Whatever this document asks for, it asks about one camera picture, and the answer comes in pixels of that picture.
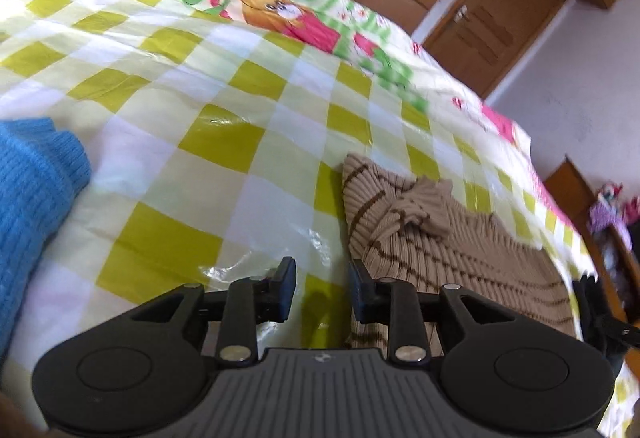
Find blue knit sweater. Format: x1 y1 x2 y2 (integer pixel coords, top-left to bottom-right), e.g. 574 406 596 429
0 117 92 360

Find pink doll toy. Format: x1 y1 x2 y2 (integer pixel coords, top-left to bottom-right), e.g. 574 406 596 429
589 182 640 233

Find tan striped knit sweater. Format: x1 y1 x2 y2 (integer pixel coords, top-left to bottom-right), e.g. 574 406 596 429
341 153 583 351

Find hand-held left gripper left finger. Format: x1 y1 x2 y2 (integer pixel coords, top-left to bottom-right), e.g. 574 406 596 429
130 257 297 365

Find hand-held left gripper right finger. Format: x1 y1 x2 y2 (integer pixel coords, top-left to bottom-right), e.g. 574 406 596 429
348 259 517 365

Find wooden side cabinet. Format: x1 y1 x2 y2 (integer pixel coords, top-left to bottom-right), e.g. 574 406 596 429
542 157 640 334

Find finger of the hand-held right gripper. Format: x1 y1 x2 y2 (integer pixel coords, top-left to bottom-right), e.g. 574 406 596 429
571 270 640 371

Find wooden door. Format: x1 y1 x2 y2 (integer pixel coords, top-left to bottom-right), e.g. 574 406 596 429
422 0 572 99

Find checked printed blanket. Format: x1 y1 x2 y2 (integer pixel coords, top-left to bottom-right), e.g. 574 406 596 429
0 0 637 438

